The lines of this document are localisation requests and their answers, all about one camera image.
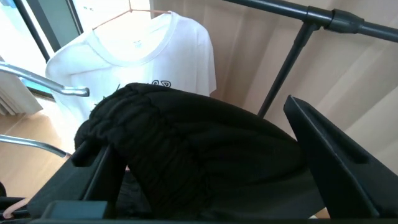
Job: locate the black shorts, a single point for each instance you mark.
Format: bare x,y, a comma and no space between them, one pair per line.
202,149

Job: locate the window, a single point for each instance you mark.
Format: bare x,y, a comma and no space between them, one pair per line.
56,18

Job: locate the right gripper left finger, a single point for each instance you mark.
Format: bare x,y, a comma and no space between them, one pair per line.
62,193

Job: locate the pink clothes hanger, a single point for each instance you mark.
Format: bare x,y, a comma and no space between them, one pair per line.
146,11
46,83

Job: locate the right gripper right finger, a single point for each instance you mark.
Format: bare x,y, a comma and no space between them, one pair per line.
357,186

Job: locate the white printed t-shirt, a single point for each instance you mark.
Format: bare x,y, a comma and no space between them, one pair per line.
174,49

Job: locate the black clothes rack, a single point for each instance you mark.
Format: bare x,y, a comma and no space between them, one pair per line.
345,20

